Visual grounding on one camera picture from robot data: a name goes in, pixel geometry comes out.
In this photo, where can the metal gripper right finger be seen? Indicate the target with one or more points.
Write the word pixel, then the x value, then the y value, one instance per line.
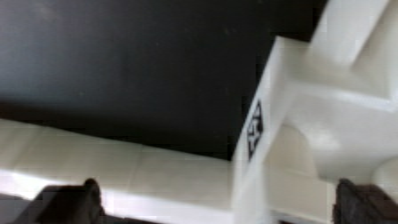
pixel 365 206

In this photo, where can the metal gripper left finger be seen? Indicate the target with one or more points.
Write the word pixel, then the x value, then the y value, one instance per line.
pixel 67 205

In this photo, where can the white chair seat block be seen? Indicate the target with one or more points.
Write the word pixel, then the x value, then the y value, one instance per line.
pixel 321 130

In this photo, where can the white U-shaped border frame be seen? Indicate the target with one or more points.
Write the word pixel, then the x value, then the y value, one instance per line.
pixel 163 185

